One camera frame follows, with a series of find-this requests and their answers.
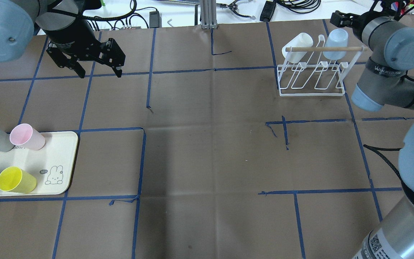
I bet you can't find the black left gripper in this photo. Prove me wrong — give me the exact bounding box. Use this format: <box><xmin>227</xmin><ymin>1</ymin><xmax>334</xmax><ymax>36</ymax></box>
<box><xmin>45</xmin><ymin>22</ymin><xmax>125</xmax><ymax>78</ymax></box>

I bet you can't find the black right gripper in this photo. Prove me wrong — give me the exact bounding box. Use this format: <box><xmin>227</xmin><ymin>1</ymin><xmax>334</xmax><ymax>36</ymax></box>
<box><xmin>330</xmin><ymin>10</ymin><xmax>363</xmax><ymax>29</ymax></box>

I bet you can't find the pale green white cup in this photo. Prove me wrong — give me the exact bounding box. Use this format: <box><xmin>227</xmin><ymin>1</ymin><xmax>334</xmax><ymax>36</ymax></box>
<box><xmin>281</xmin><ymin>32</ymin><xmax>313</xmax><ymax>64</ymax></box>

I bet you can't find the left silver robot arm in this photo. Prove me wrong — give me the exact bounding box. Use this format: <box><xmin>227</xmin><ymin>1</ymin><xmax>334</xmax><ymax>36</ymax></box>
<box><xmin>0</xmin><ymin>0</ymin><xmax>125</xmax><ymax>78</ymax></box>

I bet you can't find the pink plastic cup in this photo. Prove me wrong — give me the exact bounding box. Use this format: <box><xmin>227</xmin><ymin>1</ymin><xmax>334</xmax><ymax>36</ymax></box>
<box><xmin>9</xmin><ymin>123</ymin><xmax>46</xmax><ymax>150</ymax></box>

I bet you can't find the yellow plastic cup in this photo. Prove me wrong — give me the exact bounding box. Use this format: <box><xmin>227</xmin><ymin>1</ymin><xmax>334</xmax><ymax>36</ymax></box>
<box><xmin>0</xmin><ymin>166</ymin><xmax>37</xmax><ymax>194</ymax></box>

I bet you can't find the black power adapter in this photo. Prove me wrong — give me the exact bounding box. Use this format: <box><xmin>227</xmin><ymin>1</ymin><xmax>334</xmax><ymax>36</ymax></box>
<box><xmin>259</xmin><ymin>0</ymin><xmax>276</xmax><ymax>22</ymax></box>

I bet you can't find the white rabbit print tray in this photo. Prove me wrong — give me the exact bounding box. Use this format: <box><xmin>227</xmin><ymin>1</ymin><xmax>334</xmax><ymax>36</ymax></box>
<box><xmin>0</xmin><ymin>131</ymin><xmax>79</xmax><ymax>195</ymax></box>

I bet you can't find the coiled black cable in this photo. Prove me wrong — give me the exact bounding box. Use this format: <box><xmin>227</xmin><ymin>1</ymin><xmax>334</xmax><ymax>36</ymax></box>
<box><xmin>277</xmin><ymin>0</ymin><xmax>322</xmax><ymax>14</ymax></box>

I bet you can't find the white wire cup rack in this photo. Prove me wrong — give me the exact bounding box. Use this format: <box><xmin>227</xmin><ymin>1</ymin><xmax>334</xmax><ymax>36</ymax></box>
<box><xmin>276</xmin><ymin>35</ymin><xmax>350</xmax><ymax>97</ymax></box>

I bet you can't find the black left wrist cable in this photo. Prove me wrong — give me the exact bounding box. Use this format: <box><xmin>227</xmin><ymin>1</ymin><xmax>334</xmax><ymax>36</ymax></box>
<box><xmin>81</xmin><ymin>0</ymin><xmax>137</xmax><ymax>22</ymax></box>

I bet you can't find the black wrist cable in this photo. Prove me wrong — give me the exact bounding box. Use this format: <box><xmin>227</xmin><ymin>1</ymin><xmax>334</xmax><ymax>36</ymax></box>
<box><xmin>363</xmin><ymin>144</ymin><xmax>405</xmax><ymax>180</ymax></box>
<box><xmin>81</xmin><ymin>0</ymin><xmax>137</xmax><ymax>22</ymax></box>

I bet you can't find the aluminium frame post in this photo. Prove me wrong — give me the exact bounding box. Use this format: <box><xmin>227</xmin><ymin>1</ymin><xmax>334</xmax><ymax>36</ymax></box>
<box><xmin>200</xmin><ymin>0</ymin><xmax>217</xmax><ymax>29</ymax></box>

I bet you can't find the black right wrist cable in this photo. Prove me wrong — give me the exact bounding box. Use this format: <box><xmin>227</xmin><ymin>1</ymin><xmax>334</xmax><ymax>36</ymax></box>
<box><xmin>363</xmin><ymin>144</ymin><xmax>405</xmax><ymax>180</ymax></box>

